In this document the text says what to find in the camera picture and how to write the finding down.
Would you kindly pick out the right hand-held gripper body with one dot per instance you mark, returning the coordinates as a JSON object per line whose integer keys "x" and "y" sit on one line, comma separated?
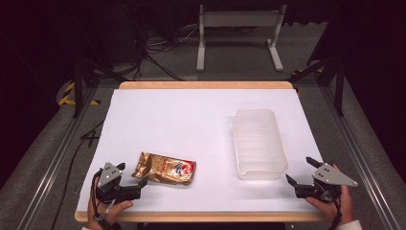
{"x": 330, "y": 177}

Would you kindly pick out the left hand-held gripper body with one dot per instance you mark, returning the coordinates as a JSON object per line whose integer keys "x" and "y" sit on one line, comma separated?
{"x": 110, "y": 179}

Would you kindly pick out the gold and red snack packet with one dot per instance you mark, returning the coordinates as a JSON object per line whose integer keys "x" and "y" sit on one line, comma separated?
{"x": 164, "y": 169}

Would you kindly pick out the clear plastic container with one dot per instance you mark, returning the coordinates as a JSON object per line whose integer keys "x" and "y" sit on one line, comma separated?
{"x": 258, "y": 143}

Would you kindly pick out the person's right hand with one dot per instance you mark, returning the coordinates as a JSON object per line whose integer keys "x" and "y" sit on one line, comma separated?
{"x": 343, "y": 204}

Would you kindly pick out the person's left hand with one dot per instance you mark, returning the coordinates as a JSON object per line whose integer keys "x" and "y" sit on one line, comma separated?
{"x": 110, "y": 212}

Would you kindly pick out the white table sheet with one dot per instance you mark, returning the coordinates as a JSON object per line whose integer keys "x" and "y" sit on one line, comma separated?
{"x": 175, "y": 121}

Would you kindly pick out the black metal stand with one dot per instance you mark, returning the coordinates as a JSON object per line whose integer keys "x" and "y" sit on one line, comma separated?
{"x": 77, "y": 92}
{"x": 340, "y": 92}

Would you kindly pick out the yellow and black hazard tape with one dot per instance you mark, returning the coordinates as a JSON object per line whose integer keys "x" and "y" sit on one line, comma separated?
{"x": 65, "y": 101}

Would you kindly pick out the white metal stand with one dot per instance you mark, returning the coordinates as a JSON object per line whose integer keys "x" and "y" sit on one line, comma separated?
{"x": 239, "y": 19}

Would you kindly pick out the aluminium floor rail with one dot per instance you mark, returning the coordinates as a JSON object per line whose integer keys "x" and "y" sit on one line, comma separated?
{"x": 360, "y": 166}
{"x": 54, "y": 166}

